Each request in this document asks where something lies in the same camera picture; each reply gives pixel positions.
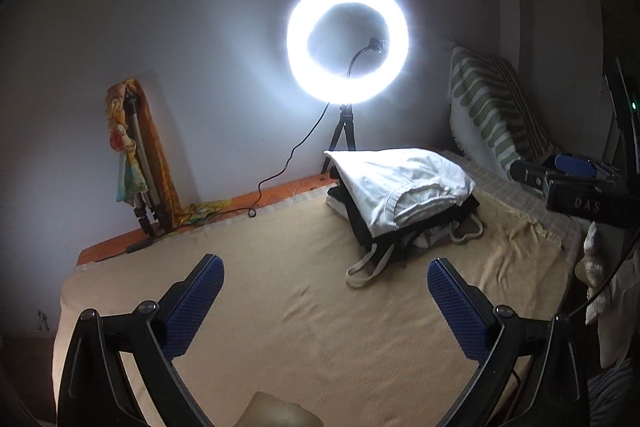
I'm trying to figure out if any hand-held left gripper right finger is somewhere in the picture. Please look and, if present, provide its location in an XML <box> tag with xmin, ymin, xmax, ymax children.
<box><xmin>426</xmin><ymin>258</ymin><xmax>599</xmax><ymax>427</ymax></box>

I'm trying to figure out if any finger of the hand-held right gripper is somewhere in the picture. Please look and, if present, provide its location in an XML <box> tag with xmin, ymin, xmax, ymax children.
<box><xmin>542</xmin><ymin>154</ymin><xmax>621</xmax><ymax>184</ymax></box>
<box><xmin>509</xmin><ymin>160</ymin><xmax>552</xmax><ymax>198</ymax></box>

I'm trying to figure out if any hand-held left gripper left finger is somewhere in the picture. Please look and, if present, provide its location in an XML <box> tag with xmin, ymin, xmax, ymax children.
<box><xmin>57</xmin><ymin>253</ymin><xmax>225</xmax><ymax>427</ymax></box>

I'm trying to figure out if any white t-shirt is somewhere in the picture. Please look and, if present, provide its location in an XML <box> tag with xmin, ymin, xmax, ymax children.
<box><xmin>324</xmin><ymin>148</ymin><xmax>477</xmax><ymax>229</ymax></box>

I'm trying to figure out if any stack of black clothes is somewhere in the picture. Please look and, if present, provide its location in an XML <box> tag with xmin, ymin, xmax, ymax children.
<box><xmin>327</xmin><ymin>186</ymin><xmax>482</xmax><ymax>266</ymax></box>

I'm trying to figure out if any green striped cushion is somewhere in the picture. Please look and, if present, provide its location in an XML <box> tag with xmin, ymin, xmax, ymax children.
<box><xmin>447</xmin><ymin>42</ymin><xmax>562</xmax><ymax>174</ymax></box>

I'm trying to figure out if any beige blanket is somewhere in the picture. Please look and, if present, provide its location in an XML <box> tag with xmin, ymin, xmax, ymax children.
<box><xmin>52</xmin><ymin>193</ymin><xmax>571</xmax><ymax>427</ymax></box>

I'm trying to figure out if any white crumpled cloth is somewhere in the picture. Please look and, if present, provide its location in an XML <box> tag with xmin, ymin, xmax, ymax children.
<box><xmin>574</xmin><ymin>222</ymin><xmax>640</xmax><ymax>369</ymax></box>

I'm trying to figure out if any beige rounded object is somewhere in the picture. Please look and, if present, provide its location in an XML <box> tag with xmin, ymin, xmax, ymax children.
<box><xmin>239</xmin><ymin>391</ymin><xmax>322</xmax><ymax>427</ymax></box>

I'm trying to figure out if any orange bed sheet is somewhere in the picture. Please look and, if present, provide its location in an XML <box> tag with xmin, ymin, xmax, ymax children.
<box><xmin>75</xmin><ymin>173</ymin><xmax>341</xmax><ymax>268</ymax></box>

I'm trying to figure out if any folded tripod with cloth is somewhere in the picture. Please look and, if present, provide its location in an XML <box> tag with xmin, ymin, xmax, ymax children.
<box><xmin>104</xmin><ymin>78</ymin><xmax>236</xmax><ymax>229</ymax></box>

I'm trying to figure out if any grey striped cloth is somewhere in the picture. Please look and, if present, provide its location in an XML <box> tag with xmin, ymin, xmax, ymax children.
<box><xmin>585</xmin><ymin>366</ymin><xmax>640</xmax><ymax>427</ymax></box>

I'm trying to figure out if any black gooseneck phone holder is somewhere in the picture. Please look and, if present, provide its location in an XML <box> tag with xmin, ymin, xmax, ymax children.
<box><xmin>347</xmin><ymin>38</ymin><xmax>391</xmax><ymax>80</ymax></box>

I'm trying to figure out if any thin black cable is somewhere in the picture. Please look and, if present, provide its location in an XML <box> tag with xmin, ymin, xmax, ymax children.
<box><xmin>564</xmin><ymin>227</ymin><xmax>632</xmax><ymax>319</ymax></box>

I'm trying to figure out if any white strap tote bag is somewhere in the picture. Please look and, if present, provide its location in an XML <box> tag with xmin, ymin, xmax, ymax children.
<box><xmin>345</xmin><ymin>212</ymin><xmax>485</xmax><ymax>290</ymax></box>

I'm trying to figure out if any black ring light tripod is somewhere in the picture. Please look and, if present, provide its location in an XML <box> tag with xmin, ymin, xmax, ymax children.
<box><xmin>320</xmin><ymin>103</ymin><xmax>358</xmax><ymax>175</ymax></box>

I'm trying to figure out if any black power cable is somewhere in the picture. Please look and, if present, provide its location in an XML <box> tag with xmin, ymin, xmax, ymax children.
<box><xmin>92</xmin><ymin>102</ymin><xmax>331</xmax><ymax>263</ymax></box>

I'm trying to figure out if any white ring light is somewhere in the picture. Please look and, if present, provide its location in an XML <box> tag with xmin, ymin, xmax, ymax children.
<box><xmin>286</xmin><ymin>0</ymin><xmax>411</xmax><ymax>104</ymax></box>

